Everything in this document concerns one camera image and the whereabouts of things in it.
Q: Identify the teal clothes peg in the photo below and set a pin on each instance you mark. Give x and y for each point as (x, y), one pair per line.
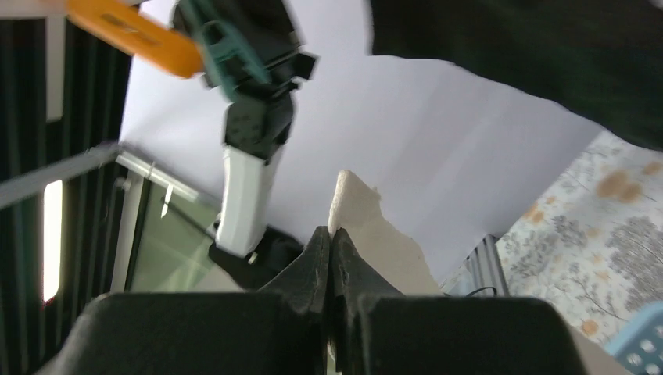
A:
(218, 42)

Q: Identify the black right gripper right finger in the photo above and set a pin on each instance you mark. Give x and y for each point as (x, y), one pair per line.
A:
(380, 330)

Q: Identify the blue plastic sock basket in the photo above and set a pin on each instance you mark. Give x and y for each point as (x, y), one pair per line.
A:
(638, 346)

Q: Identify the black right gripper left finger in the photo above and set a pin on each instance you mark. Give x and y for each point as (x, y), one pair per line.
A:
(278, 329)

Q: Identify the floral table mat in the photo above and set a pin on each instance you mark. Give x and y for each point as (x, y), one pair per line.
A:
(591, 244)

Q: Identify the white sock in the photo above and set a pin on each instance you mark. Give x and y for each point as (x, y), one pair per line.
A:
(356, 208)

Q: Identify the black hanging sock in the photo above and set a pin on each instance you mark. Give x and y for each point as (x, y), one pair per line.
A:
(601, 60)

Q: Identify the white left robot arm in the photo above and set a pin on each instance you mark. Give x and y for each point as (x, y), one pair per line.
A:
(256, 128)

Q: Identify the orange clothes peg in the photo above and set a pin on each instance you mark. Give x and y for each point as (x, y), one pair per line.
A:
(122, 26)

